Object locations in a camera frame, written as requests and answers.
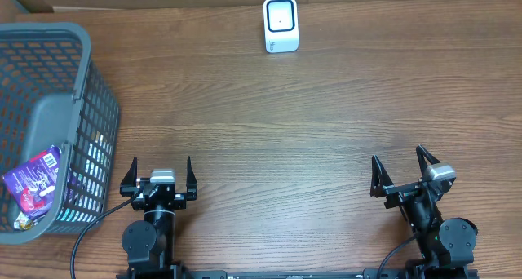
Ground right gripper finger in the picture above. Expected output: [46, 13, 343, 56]
[370, 155, 394, 197]
[416, 144, 440, 174]

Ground purple sanitary pad pack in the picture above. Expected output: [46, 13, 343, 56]
[2, 146, 61, 220]

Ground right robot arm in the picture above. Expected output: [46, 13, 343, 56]
[367, 144, 479, 278]

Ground white barcode scanner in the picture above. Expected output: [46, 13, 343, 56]
[263, 0, 299, 54]

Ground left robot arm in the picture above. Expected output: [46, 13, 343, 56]
[120, 158, 197, 279]

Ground grey plastic mesh basket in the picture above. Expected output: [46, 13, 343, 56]
[1, 22, 120, 245]

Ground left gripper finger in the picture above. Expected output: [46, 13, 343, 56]
[186, 157, 197, 188]
[120, 157, 138, 187]

